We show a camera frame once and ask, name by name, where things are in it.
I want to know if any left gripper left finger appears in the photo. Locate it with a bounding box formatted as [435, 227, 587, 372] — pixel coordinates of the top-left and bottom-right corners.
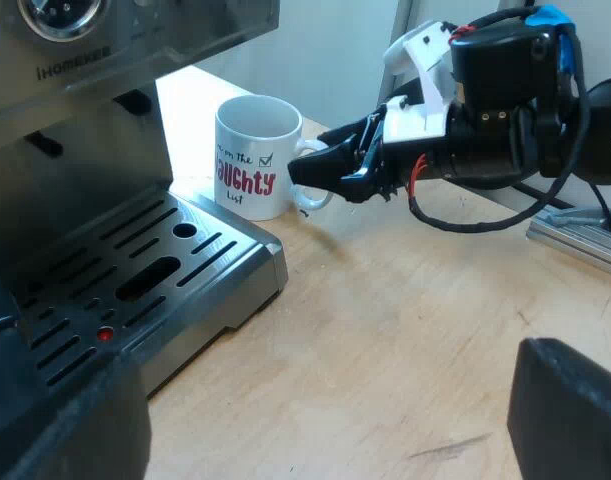
[0, 351, 154, 480]

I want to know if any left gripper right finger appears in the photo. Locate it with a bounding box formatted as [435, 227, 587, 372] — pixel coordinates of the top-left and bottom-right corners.
[506, 337, 611, 480]

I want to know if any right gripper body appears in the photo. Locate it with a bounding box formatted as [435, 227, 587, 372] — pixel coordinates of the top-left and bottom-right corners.
[377, 21, 588, 193]

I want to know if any steel espresso machine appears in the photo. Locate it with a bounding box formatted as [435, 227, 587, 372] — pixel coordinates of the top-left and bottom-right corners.
[0, 0, 290, 437]

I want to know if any black cable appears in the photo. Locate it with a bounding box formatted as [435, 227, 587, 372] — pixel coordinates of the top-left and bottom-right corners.
[406, 174, 566, 235]

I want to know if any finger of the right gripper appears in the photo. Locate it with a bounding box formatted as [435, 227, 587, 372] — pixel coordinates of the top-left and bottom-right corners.
[316, 111, 387, 151]
[287, 137, 384, 205]

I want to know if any white mug red black print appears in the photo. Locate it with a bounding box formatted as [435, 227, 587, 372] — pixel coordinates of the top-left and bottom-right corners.
[214, 94, 335, 223]

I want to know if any aluminium rail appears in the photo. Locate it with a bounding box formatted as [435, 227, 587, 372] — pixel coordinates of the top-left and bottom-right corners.
[525, 206, 611, 279]

